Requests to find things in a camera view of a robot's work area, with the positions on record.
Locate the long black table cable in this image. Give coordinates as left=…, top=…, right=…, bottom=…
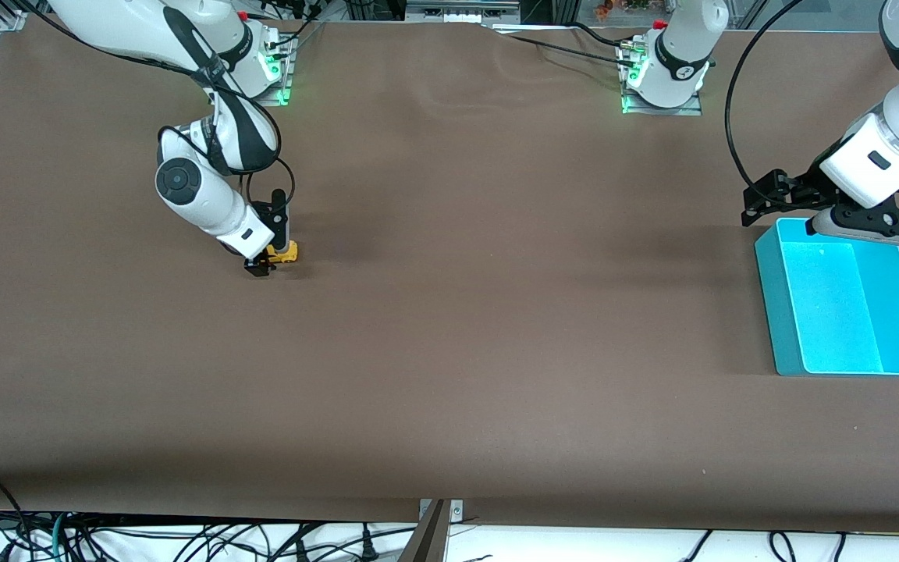
left=481, top=22, right=638, bottom=68

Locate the cyan plastic storage bin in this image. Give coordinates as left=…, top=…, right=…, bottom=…
left=754, top=217, right=899, bottom=377

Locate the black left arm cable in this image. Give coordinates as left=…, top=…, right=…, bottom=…
left=723, top=0, right=809, bottom=190

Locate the grey metal background box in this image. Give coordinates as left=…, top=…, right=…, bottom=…
left=405, top=0, right=521, bottom=25

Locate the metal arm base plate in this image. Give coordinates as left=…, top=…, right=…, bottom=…
left=620, top=39, right=705, bottom=117
left=251, top=35, right=295, bottom=107

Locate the black base connector cable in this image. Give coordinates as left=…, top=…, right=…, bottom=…
left=266, top=0, right=330, bottom=51

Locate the teal floor cable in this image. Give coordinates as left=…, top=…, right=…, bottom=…
left=48, top=511, right=69, bottom=562

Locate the dark support beam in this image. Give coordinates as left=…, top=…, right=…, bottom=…
left=398, top=500, right=450, bottom=562

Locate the short black table cable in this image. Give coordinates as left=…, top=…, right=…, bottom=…
left=570, top=20, right=630, bottom=48

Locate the small metal table bracket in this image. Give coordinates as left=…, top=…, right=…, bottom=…
left=418, top=499, right=464, bottom=524

